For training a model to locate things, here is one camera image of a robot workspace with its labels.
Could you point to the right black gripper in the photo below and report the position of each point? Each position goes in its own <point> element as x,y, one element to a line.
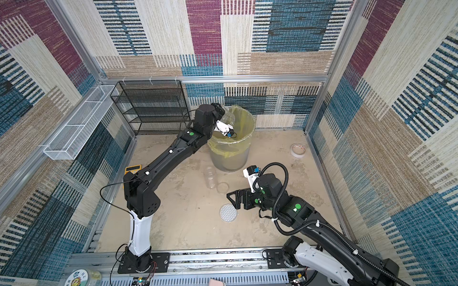
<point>245,198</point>

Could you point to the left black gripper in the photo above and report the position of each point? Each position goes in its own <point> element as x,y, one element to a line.
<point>220,111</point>

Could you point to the clear large jar lid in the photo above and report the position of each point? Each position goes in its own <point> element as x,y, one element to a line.
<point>223,188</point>

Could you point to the patterned white jar lid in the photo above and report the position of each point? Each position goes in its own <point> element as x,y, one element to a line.
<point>228,213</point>

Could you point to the clear plastic jar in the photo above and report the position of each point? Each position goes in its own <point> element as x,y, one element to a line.
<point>210,176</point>

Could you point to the bin with yellow bag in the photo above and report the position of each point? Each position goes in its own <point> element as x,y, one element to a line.
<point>231,154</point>

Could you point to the jar with patterned white lid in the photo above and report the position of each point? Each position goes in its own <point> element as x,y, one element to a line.
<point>228,117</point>

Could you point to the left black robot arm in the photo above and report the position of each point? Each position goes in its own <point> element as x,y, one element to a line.
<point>139,188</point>

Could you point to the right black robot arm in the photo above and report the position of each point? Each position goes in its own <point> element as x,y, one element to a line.
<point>312,241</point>

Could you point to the tape roll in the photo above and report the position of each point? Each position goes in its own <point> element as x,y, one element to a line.
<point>298,150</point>

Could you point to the yellow calculator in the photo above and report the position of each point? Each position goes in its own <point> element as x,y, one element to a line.
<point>133,169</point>

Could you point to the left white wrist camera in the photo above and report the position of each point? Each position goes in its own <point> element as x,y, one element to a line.
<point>225,129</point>

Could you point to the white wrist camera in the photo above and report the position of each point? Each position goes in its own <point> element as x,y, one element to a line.
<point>251,174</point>
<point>225,129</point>

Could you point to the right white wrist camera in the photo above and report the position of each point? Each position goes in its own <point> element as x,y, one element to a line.
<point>251,174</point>

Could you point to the black wire mesh shelf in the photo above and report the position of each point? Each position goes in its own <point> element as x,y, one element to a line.
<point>152,107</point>

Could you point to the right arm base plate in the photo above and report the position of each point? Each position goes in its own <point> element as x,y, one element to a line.
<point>278,259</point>

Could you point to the aluminium front rail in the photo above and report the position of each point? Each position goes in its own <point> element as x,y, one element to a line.
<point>225,267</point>

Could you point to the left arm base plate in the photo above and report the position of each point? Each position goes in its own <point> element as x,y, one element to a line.
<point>157,262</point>

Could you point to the white wire mesh basket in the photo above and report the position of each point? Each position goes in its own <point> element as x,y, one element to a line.
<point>71,138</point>

